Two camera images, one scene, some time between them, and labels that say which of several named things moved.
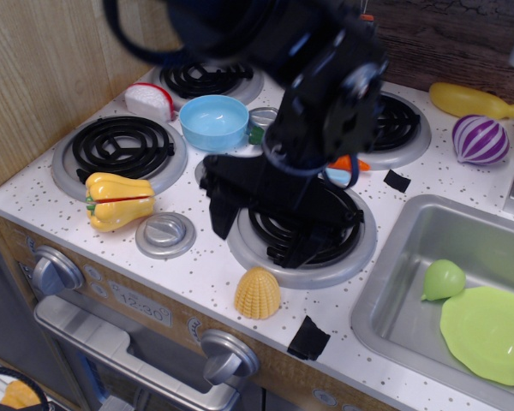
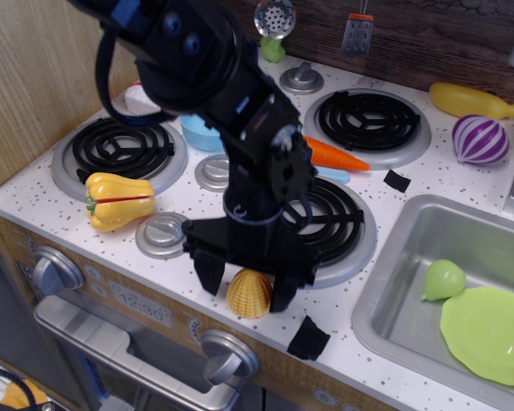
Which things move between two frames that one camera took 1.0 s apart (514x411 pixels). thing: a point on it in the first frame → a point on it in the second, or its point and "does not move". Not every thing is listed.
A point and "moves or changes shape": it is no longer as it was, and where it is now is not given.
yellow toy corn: [257, 294] moves or changes shape
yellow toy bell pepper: [115, 202] does not move
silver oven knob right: [227, 356] does not move
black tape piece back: [397, 181] does not move
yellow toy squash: [459, 99] does not move
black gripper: [300, 199] → [283, 247]
